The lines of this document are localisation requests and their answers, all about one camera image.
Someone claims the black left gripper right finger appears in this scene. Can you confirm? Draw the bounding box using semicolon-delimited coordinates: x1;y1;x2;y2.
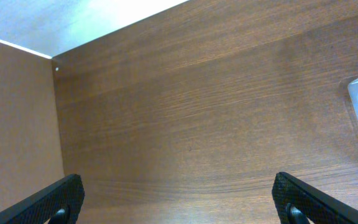
272;172;358;224

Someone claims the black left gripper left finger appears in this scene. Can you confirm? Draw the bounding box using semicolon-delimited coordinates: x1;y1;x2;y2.
0;174;85;224

